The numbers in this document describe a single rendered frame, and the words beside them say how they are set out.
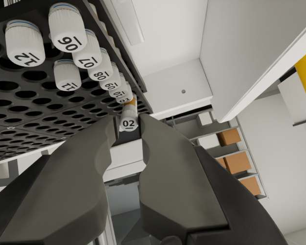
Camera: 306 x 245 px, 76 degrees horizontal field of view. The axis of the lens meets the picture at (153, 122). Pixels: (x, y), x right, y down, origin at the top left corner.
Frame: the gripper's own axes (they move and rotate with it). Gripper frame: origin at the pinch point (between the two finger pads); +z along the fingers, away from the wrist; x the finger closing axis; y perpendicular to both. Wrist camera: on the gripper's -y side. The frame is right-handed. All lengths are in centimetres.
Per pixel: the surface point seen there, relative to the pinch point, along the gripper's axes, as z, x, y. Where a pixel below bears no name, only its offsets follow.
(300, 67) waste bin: 194, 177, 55
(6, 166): 13.2, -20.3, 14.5
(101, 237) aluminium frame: 19, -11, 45
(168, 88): 14.4, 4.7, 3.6
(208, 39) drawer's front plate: 11.0, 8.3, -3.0
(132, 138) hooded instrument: 71, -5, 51
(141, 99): 5.9, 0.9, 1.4
